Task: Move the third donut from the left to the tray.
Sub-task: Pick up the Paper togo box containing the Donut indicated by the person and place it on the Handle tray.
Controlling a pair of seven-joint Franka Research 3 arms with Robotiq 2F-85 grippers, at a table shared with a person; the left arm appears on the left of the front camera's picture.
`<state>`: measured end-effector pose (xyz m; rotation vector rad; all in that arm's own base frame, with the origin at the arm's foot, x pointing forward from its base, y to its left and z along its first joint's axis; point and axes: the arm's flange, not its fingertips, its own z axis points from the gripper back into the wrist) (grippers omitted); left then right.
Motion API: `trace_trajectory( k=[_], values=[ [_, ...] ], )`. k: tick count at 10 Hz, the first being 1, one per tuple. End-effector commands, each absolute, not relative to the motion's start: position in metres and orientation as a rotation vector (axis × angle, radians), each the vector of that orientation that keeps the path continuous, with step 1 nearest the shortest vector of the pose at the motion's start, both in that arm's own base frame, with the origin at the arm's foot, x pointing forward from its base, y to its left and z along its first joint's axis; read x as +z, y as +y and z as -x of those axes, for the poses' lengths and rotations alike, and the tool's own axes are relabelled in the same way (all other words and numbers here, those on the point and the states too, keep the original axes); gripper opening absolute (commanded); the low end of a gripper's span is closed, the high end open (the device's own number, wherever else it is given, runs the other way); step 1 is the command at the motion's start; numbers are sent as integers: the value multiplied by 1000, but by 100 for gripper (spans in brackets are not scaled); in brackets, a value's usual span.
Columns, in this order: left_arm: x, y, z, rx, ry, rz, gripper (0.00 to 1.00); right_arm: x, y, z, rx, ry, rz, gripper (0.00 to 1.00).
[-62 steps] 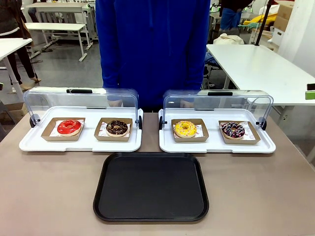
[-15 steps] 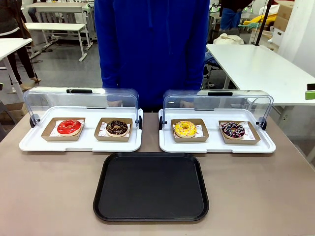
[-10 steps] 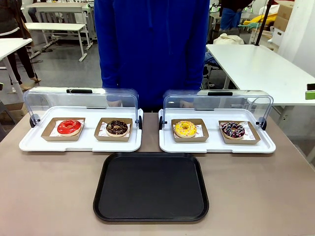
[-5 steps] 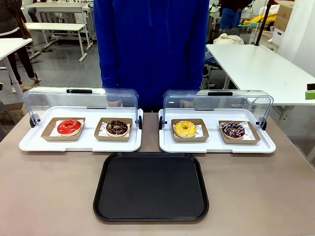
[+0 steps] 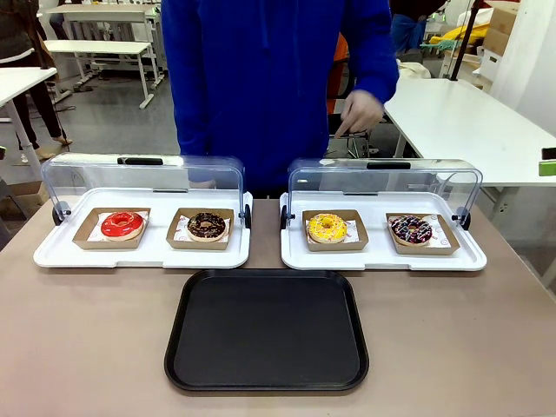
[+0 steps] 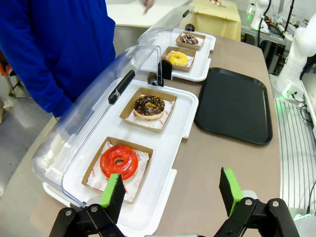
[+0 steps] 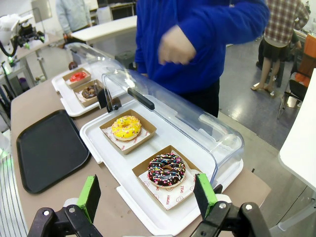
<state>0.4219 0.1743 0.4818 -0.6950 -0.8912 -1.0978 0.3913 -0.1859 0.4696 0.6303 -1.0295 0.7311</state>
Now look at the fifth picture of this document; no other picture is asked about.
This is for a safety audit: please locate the person right forearm blue sleeve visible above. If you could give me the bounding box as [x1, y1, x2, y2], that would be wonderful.
[161, 43, 215, 152]

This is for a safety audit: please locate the brown cardboard donut box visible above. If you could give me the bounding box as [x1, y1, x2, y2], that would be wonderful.
[301, 209, 369, 253]
[71, 207, 152, 251]
[166, 207, 235, 252]
[385, 212, 461, 256]

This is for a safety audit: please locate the dark donut with coloured sprinkles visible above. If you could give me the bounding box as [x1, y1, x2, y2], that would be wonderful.
[389, 214, 434, 247]

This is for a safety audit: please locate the yellow glazed donut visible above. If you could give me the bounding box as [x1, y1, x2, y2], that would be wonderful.
[307, 212, 348, 243]

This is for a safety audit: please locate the black plastic serving tray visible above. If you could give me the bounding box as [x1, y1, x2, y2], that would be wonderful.
[163, 268, 370, 394]

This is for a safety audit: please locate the chocolate sprinkled donut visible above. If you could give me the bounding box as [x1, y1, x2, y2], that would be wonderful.
[185, 211, 229, 242]

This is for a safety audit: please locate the red glazed donut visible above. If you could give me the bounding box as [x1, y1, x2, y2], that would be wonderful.
[100, 211, 144, 242]

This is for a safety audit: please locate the person left hand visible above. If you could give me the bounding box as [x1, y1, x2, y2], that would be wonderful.
[334, 89, 386, 140]

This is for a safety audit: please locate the large white table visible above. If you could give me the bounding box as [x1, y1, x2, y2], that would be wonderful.
[384, 77, 556, 189]

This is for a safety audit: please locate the white storage box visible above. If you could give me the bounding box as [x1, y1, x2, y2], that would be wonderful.
[480, 48, 505, 86]

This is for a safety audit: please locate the clear display case lid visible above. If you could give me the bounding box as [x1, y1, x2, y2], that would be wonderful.
[40, 151, 253, 229]
[281, 156, 484, 231]

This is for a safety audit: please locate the brown cardboard carton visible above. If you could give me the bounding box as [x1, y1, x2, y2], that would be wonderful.
[482, 3, 520, 56]

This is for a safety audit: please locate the black stand pole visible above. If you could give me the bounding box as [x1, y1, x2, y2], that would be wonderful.
[449, 0, 483, 83]

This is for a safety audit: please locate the yellow cloth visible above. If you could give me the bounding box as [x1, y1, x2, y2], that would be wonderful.
[429, 23, 492, 50]

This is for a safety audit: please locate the green cloth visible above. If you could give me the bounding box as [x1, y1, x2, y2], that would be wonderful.
[419, 36, 457, 51]

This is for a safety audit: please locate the beige fabric bag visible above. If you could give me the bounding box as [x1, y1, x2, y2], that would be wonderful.
[397, 60, 434, 80]

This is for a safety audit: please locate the white display case base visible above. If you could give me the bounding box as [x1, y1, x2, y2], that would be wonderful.
[33, 187, 253, 269]
[280, 190, 488, 274]

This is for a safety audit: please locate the bystander in blue jeans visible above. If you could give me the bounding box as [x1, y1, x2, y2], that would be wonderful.
[389, 0, 448, 56]

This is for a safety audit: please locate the orange chair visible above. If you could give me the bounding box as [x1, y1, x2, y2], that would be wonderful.
[326, 32, 379, 158]

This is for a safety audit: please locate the person torso in blue hoodie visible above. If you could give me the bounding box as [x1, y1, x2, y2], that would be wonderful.
[160, 0, 400, 199]

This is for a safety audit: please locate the white workshop table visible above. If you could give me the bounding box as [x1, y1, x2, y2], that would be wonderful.
[43, 40, 156, 109]
[45, 3, 162, 83]
[0, 67, 58, 175]

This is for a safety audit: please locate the bystander in dark clothes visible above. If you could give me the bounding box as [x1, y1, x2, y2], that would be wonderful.
[0, 0, 73, 149]

